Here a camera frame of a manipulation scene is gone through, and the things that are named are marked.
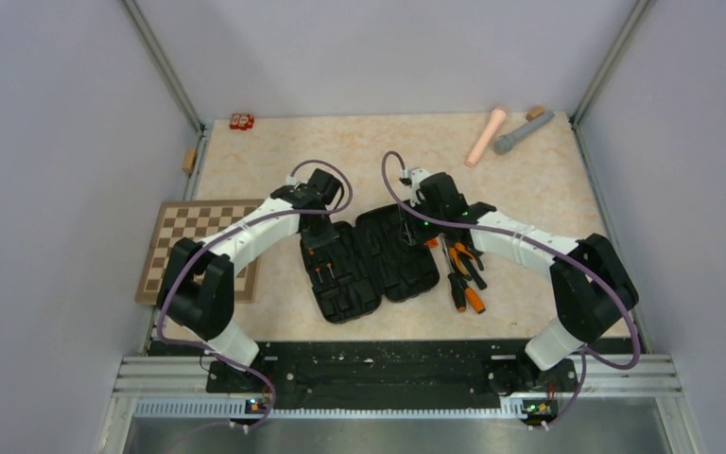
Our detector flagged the wooden chessboard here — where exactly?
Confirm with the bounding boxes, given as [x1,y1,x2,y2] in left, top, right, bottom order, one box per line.
[134,199,268,306]

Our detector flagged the black plastic tool case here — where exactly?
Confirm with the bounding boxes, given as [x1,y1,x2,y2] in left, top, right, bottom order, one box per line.
[300,204,440,324]

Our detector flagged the pink toy microphone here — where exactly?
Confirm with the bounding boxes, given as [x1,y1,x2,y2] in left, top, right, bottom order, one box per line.
[464,106,509,167]

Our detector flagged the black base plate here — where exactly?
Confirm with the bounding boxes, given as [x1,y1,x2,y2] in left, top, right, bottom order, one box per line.
[206,338,580,411]

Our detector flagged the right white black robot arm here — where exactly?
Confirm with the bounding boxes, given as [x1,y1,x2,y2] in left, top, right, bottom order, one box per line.
[400,167,641,390]

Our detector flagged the long orange handled screwdriver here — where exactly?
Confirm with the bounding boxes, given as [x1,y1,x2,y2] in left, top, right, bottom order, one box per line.
[444,239,486,314]

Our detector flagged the grey toy microphone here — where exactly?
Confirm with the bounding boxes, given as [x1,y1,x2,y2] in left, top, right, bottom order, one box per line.
[493,110,555,155]

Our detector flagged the orange handled pliers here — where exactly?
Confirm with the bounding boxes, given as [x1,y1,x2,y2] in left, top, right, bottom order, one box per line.
[446,242,484,281]

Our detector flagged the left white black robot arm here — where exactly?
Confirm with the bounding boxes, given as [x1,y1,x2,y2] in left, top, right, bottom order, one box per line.
[156,160,354,391]

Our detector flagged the left wooden block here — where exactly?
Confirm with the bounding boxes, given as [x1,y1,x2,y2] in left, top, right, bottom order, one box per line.
[181,148,198,176]

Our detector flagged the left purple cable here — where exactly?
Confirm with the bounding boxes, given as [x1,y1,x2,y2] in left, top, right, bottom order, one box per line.
[154,159,354,433]

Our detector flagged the aluminium frame rail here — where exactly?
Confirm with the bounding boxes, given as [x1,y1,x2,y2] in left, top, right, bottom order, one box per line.
[99,343,701,453]

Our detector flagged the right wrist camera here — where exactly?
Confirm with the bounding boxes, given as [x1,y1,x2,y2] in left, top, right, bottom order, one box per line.
[399,167,431,189]

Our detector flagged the red toy car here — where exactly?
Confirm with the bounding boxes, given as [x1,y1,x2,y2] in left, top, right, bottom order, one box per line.
[229,113,255,131]

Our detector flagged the purple cable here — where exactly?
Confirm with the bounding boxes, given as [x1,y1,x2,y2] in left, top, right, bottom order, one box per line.
[154,159,354,433]
[380,150,643,433]

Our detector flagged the wooden block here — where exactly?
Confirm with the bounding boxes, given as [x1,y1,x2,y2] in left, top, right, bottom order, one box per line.
[181,148,198,176]
[525,105,546,121]

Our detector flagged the back wooden block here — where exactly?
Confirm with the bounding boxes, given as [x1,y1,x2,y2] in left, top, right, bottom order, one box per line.
[525,105,546,121]

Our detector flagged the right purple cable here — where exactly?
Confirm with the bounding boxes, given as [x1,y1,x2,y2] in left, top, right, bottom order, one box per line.
[380,150,643,433]

